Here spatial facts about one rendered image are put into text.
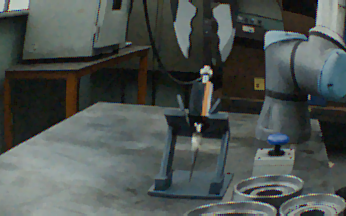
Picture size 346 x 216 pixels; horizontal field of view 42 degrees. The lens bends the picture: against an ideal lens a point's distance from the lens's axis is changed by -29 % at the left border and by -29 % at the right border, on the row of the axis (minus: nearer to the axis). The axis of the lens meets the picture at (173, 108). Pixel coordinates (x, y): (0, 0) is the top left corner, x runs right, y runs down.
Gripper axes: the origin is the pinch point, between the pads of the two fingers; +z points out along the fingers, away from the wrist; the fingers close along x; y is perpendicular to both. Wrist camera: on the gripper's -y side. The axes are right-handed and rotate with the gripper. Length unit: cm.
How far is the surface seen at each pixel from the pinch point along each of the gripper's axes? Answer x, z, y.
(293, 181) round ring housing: -15.7, 14.6, -11.9
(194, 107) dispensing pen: 0.6, 7.2, -2.9
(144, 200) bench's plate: 4.7, 18.2, -11.8
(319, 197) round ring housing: -20.1, 14.4, -20.9
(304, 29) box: -38, -8, 325
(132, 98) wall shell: 110, 70, 380
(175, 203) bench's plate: 0.7, 18.2, -11.6
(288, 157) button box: -14.3, 13.6, -2.0
